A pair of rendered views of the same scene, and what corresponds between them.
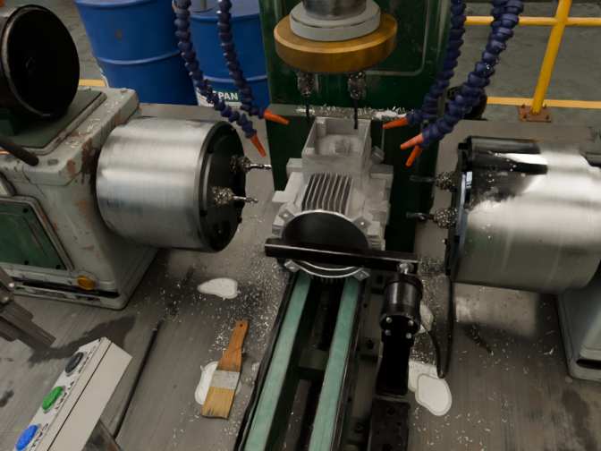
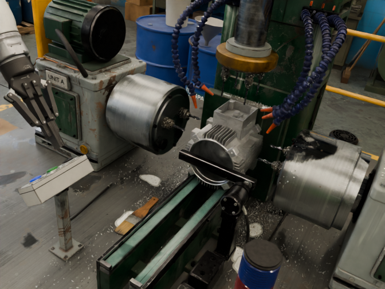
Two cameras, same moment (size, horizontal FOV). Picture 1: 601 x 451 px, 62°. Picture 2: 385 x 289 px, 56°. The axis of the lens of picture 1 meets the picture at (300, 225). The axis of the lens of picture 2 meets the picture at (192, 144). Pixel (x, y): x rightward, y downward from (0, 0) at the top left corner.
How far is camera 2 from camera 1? 0.36 m
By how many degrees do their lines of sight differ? 14
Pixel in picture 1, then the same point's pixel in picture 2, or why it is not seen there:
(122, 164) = (125, 90)
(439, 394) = not seen: hidden behind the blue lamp
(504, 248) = (300, 186)
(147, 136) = (142, 81)
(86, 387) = (69, 170)
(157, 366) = (102, 202)
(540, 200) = (325, 165)
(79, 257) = (86, 133)
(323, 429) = (172, 245)
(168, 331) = (114, 190)
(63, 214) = (88, 106)
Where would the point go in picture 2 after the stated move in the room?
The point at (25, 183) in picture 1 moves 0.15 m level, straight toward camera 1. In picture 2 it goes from (77, 85) to (80, 105)
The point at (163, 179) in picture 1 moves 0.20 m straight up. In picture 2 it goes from (141, 102) to (144, 40)
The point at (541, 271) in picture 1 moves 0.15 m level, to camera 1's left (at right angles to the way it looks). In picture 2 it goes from (318, 206) to (260, 192)
